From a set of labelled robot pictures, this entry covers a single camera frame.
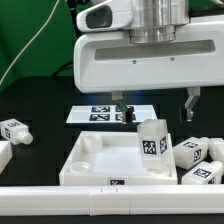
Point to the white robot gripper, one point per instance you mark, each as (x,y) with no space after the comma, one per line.
(109,62)

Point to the white square table top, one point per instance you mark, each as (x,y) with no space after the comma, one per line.
(110,158)

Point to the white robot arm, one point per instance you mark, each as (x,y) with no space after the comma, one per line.
(156,21)

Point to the white marker sheet with tags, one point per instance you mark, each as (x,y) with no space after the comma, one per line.
(108,114)

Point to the white right obstacle piece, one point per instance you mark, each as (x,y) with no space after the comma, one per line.
(216,149)

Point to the white obstacle piece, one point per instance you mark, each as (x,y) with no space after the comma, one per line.
(5,154)
(216,149)

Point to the white front obstacle bar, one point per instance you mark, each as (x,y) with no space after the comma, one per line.
(111,200)

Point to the white left obstacle piece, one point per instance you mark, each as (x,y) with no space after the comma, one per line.
(5,154)

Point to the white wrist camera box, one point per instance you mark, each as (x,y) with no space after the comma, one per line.
(108,15)

